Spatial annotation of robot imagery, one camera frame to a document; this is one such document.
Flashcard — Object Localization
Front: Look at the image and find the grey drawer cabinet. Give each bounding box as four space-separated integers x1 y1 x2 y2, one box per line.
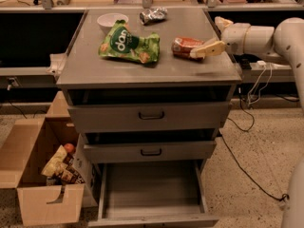
56 7 243 228

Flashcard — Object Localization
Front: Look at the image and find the white charger with cable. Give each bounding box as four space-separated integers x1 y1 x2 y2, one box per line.
246 61 273 107

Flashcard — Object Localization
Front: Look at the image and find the brown snack packet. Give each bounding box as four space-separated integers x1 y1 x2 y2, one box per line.
54 155 85 184

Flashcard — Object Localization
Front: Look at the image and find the grey drawer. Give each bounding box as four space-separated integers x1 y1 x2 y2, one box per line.
68 102 230 133
84 141 216 163
88 161 219 228

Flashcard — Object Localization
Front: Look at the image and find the white bowl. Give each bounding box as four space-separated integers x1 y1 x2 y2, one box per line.
97 13 128 34

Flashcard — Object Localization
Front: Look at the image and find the grey top drawer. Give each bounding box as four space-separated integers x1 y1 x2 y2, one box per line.
68 102 230 133

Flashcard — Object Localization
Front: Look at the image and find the open cardboard box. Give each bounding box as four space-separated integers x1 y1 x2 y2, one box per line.
0 92 98 228

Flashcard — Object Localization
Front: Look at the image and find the orange fruit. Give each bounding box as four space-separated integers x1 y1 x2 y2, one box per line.
64 143 75 154

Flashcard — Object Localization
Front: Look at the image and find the green chip bag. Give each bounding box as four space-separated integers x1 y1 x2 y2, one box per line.
98 20 160 65

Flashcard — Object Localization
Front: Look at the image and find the yellow snack bag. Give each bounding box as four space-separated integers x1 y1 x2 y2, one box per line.
41 145 67 177

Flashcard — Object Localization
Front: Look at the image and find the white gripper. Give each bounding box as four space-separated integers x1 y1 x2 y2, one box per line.
190 16 251 59

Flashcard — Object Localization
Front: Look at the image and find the grey bottom drawer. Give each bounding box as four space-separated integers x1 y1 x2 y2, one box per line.
88 161 219 228

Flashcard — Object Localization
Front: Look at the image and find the grey middle drawer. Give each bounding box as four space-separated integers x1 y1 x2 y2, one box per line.
84 141 216 163

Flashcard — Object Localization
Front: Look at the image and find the black floor cable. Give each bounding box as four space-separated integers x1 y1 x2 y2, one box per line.
219 95 289 202

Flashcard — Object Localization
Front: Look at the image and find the white power strip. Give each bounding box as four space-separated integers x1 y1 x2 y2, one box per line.
270 63 291 70

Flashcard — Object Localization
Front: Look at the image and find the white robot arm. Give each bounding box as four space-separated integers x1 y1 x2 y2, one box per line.
190 17 304 228

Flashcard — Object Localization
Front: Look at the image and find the crumpled silver foil bag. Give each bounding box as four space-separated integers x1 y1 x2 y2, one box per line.
140 7 167 26

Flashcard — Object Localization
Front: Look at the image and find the red coke can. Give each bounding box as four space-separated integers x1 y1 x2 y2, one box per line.
171 37 204 59

